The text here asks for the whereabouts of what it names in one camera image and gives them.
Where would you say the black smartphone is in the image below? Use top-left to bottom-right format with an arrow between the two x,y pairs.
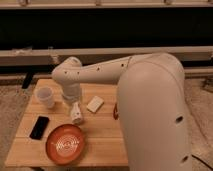
30,116 -> 49,140

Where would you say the small white bottle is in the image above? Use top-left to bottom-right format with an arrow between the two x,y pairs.
70,102 -> 83,124

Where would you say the small wooden table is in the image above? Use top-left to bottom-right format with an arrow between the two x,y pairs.
5,79 -> 128,167

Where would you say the black cable on floor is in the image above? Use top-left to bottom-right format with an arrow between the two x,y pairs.
191,153 -> 213,171

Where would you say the translucent plastic cup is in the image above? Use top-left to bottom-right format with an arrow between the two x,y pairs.
35,87 -> 55,108

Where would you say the white rectangular block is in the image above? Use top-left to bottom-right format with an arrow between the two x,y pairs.
87,96 -> 104,113

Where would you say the black object by wall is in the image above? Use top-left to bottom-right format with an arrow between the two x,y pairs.
22,72 -> 35,89

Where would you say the orange round bowl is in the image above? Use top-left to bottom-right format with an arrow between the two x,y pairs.
45,124 -> 85,165

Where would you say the small red brown object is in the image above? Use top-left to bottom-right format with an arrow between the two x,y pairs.
113,103 -> 119,120

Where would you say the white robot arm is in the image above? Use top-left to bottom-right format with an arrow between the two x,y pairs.
52,53 -> 192,171

